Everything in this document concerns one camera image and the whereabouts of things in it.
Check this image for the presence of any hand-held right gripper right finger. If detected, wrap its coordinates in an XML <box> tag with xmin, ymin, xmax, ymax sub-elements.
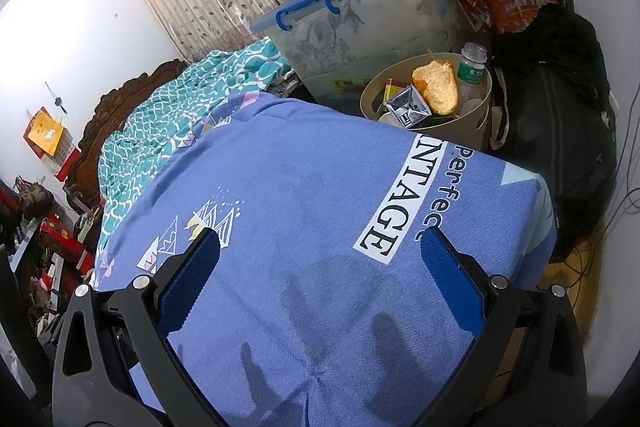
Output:
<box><xmin>420</xmin><ymin>227</ymin><xmax>587</xmax><ymax>427</ymax></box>

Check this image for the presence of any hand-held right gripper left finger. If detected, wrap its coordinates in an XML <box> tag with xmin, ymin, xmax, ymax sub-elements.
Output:
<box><xmin>52</xmin><ymin>229</ymin><xmax>223</xmax><ymax>427</ymax></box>

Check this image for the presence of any beige plastic basket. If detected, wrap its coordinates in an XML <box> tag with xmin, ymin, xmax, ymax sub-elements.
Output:
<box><xmin>360</xmin><ymin>53</ymin><xmax>494</xmax><ymax>152</ymax></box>

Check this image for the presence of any orange peel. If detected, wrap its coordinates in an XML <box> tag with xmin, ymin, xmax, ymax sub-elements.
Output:
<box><xmin>411</xmin><ymin>59</ymin><xmax>460</xmax><ymax>116</ymax></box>

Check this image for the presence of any blue printed bedsheet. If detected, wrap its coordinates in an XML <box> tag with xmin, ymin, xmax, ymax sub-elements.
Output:
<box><xmin>92</xmin><ymin>92</ymin><xmax>559</xmax><ymax>427</ymax></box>

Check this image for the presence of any red gift box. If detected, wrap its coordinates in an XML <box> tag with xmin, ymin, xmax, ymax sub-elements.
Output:
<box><xmin>39</xmin><ymin>217</ymin><xmax>87</xmax><ymax>269</ymax></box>

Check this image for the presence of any teal patterned blanket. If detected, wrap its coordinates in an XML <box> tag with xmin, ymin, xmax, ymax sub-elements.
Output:
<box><xmin>97</xmin><ymin>39</ymin><xmax>292</xmax><ymax>254</ymax></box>

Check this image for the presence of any grey folded carton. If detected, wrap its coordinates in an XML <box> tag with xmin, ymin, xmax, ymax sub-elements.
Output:
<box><xmin>384</xmin><ymin>84</ymin><xmax>432</xmax><ymax>129</ymax></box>

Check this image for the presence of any brown handbag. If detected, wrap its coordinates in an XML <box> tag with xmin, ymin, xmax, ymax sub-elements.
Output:
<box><xmin>14</xmin><ymin>177</ymin><xmax>54</xmax><ymax>219</ymax></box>

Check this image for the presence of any carved wooden headboard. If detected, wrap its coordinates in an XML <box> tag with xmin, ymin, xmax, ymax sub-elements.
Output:
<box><xmin>65</xmin><ymin>59</ymin><xmax>189</xmax><ymax>214</ymax></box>

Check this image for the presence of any black bag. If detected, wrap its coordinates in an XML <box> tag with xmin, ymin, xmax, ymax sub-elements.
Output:
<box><xmin>491</xmin><ymin>3</ymin><xmax>619</xmax><ymax>258</ymax></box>

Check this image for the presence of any red yellow small box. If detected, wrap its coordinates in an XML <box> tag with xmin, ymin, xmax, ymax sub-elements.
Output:
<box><xmin>382</xmin><ymin>78</ymin><xmax>408</xmax><ymax>106</ymax></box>

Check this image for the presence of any clear plastic bottle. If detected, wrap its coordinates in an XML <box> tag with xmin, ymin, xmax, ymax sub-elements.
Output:
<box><xmin>454</xmin><ymin>42</ymin><xmax>490</xmax><ymax>106</ymax></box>

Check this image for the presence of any clear storage box blue lid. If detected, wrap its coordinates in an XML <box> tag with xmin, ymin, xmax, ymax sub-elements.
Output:
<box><xmin>250</xmin><ymin>0</ymin><xmax>482</xmax><ymax>108</ymax></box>

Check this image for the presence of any orange snack bag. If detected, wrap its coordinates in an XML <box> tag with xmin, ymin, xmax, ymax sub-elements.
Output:
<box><xmin>455</xmin><ymin>0</ymin><xmax>494</xmax><ymax>34</ymax></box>
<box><xmin>487</xmin><ymin>0</ymin><xmax>559</xmax><ymax>34</ymax></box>

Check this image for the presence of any dark cable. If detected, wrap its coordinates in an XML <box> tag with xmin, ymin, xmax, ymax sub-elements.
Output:
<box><xmin>565</xmin><ymin>107</ymin><xmax>640</xmax><ymax>308</ymax></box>

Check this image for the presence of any red yellow wall hanging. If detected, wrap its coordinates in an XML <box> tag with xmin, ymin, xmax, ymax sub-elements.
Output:
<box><xmin>22</xmin><ymin>107</ymin><xmax>69</xmax><ymax>158</ymax></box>

